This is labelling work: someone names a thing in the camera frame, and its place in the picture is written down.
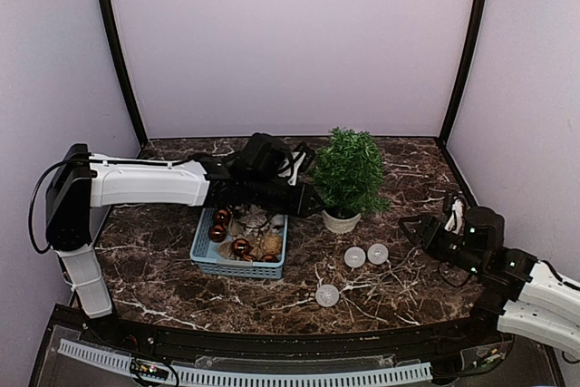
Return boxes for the white textured tree pot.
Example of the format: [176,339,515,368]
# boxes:
[322,210,362,235]

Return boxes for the light blue plastic basket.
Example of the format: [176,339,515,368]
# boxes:
[189,208,288,279]

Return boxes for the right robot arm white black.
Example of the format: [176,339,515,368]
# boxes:
[399,204,579,357]

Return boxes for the black front rail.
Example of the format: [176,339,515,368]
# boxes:
[62,307,513,361]

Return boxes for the copper shiny bauble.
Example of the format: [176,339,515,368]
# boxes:
[231,237,252,257]
[214,208,231,227]
[208,224,227,243]
[260,254,278,263]

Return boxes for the clear wire light string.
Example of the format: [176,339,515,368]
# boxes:
[312,241,436,320]

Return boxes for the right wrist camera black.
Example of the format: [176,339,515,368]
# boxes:
[443,191,466,228]

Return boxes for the white slotted cable duct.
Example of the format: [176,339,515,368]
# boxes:
[57,339,433,386]

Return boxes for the small green christmas tree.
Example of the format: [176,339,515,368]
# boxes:
[313,127,391,219]

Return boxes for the right black frame post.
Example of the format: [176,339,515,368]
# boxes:
[439,0,486,144]

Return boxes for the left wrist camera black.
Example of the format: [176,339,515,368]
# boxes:
[293,142,316,173]

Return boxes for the white woven ball light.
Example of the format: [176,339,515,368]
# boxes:
[343,247,366,268]
[367,243,389,265]
[315,285,340,308]

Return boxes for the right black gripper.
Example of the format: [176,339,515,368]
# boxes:
[400,213,488,277]

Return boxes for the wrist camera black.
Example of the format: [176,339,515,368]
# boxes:
[293,142,316,173]
[443,191,466,228]

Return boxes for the beige twine ball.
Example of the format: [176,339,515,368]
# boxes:
[261,232,283,256]

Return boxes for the black frame post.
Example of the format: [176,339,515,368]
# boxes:
[439,0,486,144]
[98,0,149,147]

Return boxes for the small circuit board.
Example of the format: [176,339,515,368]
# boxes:
[130,359,169,382]

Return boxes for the white cotton boll sprig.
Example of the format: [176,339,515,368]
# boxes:
[270,214,286,227]

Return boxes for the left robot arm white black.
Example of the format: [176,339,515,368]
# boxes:
[42,132,324,347]

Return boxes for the left black frame post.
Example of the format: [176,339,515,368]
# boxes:
[98,0,149,147]

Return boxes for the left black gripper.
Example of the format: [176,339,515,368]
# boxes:
[246,174,325,218]

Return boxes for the burlap ribbon bow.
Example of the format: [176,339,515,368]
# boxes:
[217,218,270,261]

